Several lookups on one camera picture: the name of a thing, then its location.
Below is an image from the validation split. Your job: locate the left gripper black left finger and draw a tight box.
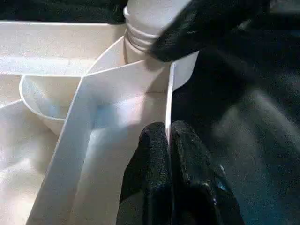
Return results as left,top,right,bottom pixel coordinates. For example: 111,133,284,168
116,121,174,225

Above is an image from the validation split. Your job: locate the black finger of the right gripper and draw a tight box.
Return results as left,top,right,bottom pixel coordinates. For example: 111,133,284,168
150,0,270,63

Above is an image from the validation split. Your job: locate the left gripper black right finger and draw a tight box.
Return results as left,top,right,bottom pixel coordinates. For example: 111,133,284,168
170,120,244,225

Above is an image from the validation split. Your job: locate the white plastic table leg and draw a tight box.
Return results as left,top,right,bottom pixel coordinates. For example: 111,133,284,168
123,0,193,53

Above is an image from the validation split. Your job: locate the white plastic table top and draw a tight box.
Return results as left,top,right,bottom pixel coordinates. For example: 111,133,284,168
0,21,199,225

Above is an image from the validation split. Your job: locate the black mat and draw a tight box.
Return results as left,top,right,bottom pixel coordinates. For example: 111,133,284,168
0,0,300,225

